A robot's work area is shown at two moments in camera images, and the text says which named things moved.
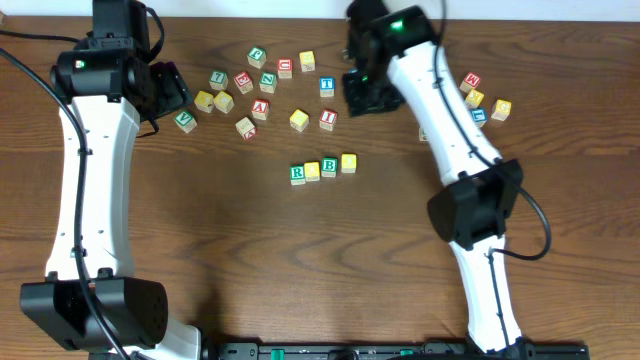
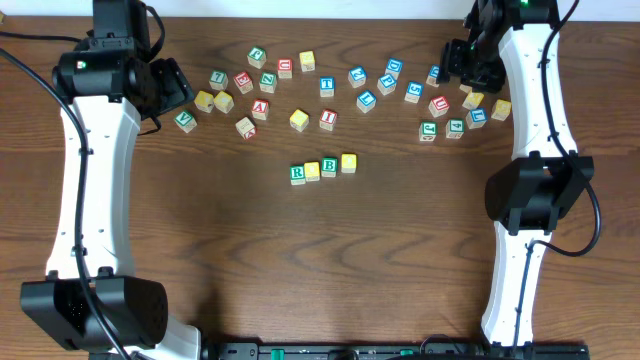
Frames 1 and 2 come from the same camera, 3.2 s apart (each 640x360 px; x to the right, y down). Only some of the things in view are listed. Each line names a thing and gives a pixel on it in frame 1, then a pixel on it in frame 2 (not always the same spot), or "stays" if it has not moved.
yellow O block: x=312 y=171 stays
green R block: x=297 y=175 stays
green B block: x=329 y=167 stays
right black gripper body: x=372 y=93 → x=480 y=66
